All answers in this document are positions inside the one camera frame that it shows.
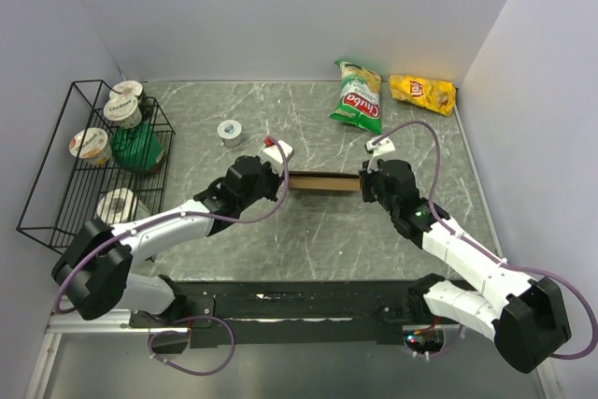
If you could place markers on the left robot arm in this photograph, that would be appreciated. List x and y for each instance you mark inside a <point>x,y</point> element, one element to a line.
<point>95,272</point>

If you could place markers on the brown cardboard box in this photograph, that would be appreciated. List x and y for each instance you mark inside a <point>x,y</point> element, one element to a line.
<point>324,181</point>

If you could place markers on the white tape roll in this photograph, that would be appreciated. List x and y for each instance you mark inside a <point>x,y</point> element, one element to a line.
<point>121,206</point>

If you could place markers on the yellow Lays chips bag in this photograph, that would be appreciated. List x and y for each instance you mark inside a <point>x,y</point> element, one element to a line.
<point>438,96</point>

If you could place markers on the chobani yogurt cup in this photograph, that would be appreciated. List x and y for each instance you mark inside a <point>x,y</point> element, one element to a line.
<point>91,146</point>
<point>124,111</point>

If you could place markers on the Chobani yogurt cup front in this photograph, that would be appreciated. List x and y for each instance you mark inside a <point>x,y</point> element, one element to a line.
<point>91,146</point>

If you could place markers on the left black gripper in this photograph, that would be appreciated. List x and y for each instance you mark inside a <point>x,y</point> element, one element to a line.
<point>277,181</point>

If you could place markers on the green bottle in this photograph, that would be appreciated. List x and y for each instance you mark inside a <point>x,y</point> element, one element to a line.
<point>137,149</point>

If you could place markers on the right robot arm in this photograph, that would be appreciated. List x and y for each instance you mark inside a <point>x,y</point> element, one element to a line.
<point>481,277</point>

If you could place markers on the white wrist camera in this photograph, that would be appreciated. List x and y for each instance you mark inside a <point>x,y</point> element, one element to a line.
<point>274,153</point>
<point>378,151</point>

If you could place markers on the small white yogurt cup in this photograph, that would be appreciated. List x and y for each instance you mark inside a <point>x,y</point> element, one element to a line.
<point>230,133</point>

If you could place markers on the black wire rack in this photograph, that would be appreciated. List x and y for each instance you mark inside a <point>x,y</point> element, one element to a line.
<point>66,191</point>

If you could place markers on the Chobani yogurt cup middle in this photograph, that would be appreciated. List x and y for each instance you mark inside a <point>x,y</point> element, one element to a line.
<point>124,111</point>

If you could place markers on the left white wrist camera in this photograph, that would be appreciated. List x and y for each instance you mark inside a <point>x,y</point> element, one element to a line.
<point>274,153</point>

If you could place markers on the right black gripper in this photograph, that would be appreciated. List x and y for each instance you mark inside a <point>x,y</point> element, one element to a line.
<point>365,179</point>

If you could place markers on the green Chuba snack bag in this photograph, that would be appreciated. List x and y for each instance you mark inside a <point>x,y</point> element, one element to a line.
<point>359,98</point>

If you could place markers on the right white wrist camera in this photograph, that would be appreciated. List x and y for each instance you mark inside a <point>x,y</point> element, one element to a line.
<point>378,151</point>

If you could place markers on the yogurt cup rear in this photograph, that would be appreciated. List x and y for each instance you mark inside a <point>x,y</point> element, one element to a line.
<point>126,87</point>

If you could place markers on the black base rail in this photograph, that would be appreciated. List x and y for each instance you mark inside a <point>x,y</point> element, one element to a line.
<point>311,311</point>

